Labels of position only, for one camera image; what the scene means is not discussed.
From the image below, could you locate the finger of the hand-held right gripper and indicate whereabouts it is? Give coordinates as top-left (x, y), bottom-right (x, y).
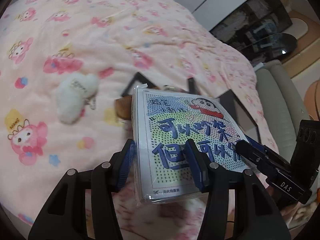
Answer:
top-left (236, 140), bottom-right (292, 178)
top-left (246, 134), bottom-right (278, 155)

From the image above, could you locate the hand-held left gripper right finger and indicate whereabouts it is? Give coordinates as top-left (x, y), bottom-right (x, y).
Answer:
top-left (185, 139), bottom-right (292, 240)

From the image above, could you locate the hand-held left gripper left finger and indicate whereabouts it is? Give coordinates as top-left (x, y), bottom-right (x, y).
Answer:
top-left (28, 139), bottom-right (137, 240)

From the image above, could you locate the grey storage box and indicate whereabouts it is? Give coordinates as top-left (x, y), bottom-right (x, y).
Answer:
top-left (120, 72), bottom-right (260, 143)

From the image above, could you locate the cartoon print plastic packet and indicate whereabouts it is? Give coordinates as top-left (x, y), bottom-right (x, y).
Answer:
top-left (130, 87), bottom-right (253, 204)

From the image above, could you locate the orange ball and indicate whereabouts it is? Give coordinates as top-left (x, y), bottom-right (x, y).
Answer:
top-left (304, 80), bottom-right (320, 120)

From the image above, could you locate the small brown object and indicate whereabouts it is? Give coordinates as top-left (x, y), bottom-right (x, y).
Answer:
top-left (114, 96), bottom-right (133, 120)

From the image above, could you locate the black glass table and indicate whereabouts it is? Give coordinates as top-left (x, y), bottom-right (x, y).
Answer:
top-left (230, 32), bottom-right (298, 63)

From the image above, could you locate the dark glass cabinet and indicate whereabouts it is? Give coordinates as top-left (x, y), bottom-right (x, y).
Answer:
top-left (210, 0), bottom-right (293, 45)

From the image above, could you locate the pink printed blanket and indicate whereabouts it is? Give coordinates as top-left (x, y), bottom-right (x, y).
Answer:
top-left (0, 0), bottom-right (279, 227)

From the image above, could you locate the white plush keychain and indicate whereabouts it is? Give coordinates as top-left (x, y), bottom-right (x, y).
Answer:
top-left (55, 73), bottom-right (100, 125)

